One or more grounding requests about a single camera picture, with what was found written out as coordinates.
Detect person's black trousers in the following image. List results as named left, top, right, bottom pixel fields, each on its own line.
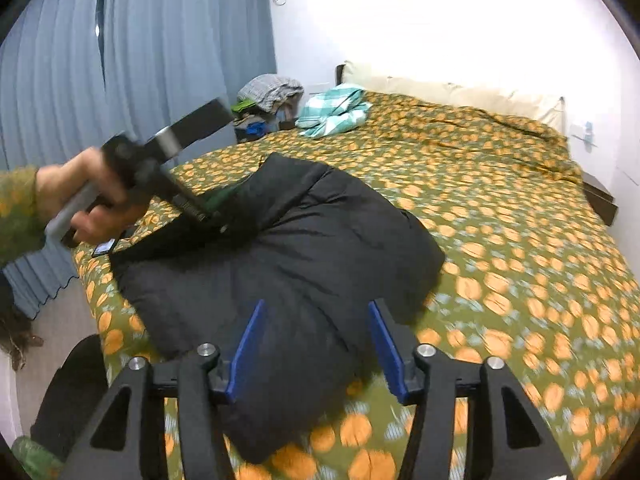
left=30, top=334, right=111, bottom=448

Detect cream pillow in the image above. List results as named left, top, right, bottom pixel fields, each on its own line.
left=342, top=60, right=453, bottom=95
left=447, top=81, right=567, bottom=133

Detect person's brown hair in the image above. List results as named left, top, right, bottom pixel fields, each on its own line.
left=0, top=305, right=46, bottom=372

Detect pile of clothes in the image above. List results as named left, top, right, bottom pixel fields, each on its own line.
left=232, top=74, right=305, bottom=143

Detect dark wooden nightstand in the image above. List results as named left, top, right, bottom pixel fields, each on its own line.
left=582, top=170, right=618, bottom=227

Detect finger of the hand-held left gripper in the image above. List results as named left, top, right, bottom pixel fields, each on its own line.
left=162, top=172, right=230, bottom=235

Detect green floral bed blanket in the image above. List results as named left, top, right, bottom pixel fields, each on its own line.
left=72, top=90, right=640, bottom=480

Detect person's left hand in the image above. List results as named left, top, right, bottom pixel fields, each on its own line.
left=37, top=147, right=151, bottom=246

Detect black puffer jacket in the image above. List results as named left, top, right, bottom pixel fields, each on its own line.
left=109, top=152, right=447, bottom=465

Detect person's green patterned top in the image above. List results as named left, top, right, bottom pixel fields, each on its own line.
left=11, top=435, right=66, bottom=480

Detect green white checked cloth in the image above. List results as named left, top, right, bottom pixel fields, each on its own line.
left=295, top=84, right=373, bottom=138

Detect white wall socket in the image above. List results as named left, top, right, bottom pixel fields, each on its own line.
left=572, top=121, right=598, bottom=148

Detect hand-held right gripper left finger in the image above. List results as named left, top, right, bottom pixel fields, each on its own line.
left=57, top=300, right=267, bottom=480

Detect grey blue curtain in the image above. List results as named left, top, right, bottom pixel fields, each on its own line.
left=0, top=0, right=278, bottom=320

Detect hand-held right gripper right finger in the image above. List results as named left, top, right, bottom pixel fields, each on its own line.
left=367, top=300, right=573, bottom=480

